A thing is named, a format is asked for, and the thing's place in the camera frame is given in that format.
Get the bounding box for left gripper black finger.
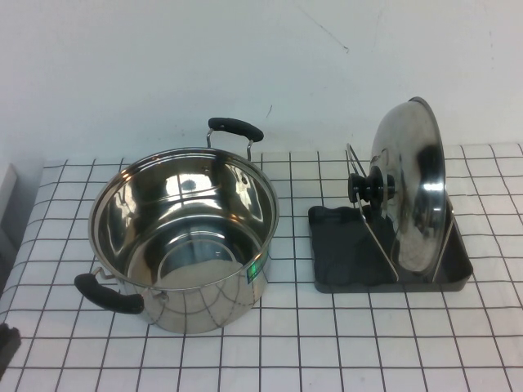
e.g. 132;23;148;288
0;322;22;371

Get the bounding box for stainless steel pot lid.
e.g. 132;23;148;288
346;96;447;285

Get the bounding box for white black-grid tablecloth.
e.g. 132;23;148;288
0;142;523;392

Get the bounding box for stainless steel pot black handles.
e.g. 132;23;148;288
73;117;281;336

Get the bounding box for black tray wire lid rack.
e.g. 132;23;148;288
306;142;475;294

